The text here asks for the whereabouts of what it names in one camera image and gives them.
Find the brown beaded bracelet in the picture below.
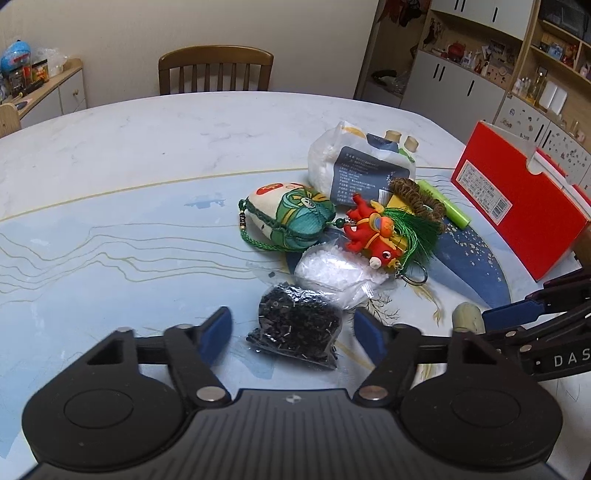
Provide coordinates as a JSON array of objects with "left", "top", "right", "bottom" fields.
[{"left": 387, "top": 176, "right": 448, "bottom": 233}]

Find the clear plastic bag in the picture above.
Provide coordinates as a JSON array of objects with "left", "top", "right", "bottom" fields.
[{"left": 31, "top": 45, "right": 69, "bottom": 78}]

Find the dark wooden chair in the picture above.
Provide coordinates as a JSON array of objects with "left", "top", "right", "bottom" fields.
[{"left": 158, "top": 45, "right": 274, "bottom": 97}]

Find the white wall cabinet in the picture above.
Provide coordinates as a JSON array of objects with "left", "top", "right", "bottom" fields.
[{"left": 428, "top": 0, "right": 542, "bottom": 41}]

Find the pale grey-green cylinder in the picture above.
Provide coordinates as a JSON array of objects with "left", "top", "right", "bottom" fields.
[{"left": 451, "top": 302, "right": 486, "bottom": 334}]

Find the blue printed table mat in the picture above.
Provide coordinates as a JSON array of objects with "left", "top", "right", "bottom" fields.
[{"left": 0, "top": 147, "right": 591, "bottom": 480}]

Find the green sachet with tassel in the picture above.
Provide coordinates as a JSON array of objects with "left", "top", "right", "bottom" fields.
[{"left": 238, "top": 181, "right": 446, "bottom": 278}]

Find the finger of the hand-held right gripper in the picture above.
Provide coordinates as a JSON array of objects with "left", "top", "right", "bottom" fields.
[
  {"left": 481, "top": 268, "right": 591, "bottom": 330},
  {"left": 480, "top": 308, "right": 591, "bottom": 357}
]

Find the white cabinet with black handles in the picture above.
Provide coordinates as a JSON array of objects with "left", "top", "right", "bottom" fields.
[{"left": 400, "top": 46, "right": 509, "bottom": 126}]

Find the blue globe toy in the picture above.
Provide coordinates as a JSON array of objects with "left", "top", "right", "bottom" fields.
[{"left": 0, "top": 40, "right": 32, "bottom": 73}]

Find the jar with red label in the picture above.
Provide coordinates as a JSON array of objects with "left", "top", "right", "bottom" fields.
[{"left": 28, "top": 59, "right": 51, "bottom": 85}]

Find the bag of clear white beads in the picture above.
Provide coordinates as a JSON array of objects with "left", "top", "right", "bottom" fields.
[{"left": 294, "top": 240, "right": 399, "bottom": 311}]

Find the wooden shelving unit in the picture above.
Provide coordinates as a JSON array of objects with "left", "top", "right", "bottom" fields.
[{"left": 495, "top": 0, "right": 591, "bottom": 155}]

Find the green tube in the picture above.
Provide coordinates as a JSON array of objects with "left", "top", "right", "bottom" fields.
[{"left": 417, "top": 179, "right": 472, "bottom": 230}]

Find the white bag with dark label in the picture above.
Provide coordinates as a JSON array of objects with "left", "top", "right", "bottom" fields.
[{"left": 307, "top": 120, "right": 417, "bottom": 207}]

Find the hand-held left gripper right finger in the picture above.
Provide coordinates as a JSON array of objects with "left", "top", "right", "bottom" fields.
[{"left": 353, "top": 307, "right": 505, "bottom": 404}]

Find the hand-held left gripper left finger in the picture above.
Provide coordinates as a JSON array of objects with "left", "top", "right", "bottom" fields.
[{"left": 87, "top": 306, "right": 232, "bottom": 409}]

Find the bag of black beads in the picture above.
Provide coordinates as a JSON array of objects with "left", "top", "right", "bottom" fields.
[{"left": 246, "top": 284, "right": 343, "bottom": 371}]

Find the wooden sideboard with white drawers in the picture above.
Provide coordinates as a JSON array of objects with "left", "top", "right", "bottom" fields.
[{"left": 0, "top": 58, "right": 88, "bottom": 131}]

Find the light wooden chair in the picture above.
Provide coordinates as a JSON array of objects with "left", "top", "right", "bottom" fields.
[{"left": 0, "top": 102, "right": 22, "bottom": 139}]

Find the red ox toy keychain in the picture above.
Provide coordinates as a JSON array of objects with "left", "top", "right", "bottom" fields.
[{"left": 344, "top": 194, "right": 428, "bottom": 288}]

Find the red cardboard box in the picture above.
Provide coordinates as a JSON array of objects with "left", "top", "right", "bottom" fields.
[{"left": 450, "top": 119, "right": 591, "bottom": 283}]

